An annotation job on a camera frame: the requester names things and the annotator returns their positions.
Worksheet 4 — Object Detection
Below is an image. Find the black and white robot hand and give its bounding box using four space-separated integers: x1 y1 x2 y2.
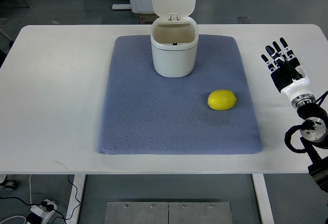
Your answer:
261 37 313 101

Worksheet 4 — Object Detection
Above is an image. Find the yellow lemon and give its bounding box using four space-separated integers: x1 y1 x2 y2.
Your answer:
207 90 237 111

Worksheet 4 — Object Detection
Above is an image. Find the white trash bin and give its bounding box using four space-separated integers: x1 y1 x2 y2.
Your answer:
151 0 199 78

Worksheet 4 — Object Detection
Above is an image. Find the blue quilted mat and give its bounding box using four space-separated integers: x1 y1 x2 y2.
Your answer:
97 35 262 155

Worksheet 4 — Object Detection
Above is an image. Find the white right table leg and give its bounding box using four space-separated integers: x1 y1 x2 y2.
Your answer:
252 174 274 224

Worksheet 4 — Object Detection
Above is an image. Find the white table leg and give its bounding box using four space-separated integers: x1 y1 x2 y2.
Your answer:
252 174 274 224
65 174 86 224

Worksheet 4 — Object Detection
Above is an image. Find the cardboard box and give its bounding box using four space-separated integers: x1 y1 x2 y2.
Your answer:
138 13 159 25

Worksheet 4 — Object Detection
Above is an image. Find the metal floor plate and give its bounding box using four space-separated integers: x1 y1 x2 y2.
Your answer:
105 201 233 223

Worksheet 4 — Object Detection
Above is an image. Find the white left table leg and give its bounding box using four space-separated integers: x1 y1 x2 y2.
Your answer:
65 174 86 224

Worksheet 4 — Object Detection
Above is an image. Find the white power strip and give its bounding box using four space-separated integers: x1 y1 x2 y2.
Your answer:
26 199 57 224

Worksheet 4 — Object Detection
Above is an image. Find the caster wheel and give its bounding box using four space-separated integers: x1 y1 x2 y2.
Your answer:
0 174 17 191

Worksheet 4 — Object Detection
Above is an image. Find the black power cable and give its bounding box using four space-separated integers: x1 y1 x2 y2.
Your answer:
0 174 81 224

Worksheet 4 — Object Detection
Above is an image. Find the white power cable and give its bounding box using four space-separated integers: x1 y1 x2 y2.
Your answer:
0 174 34 224

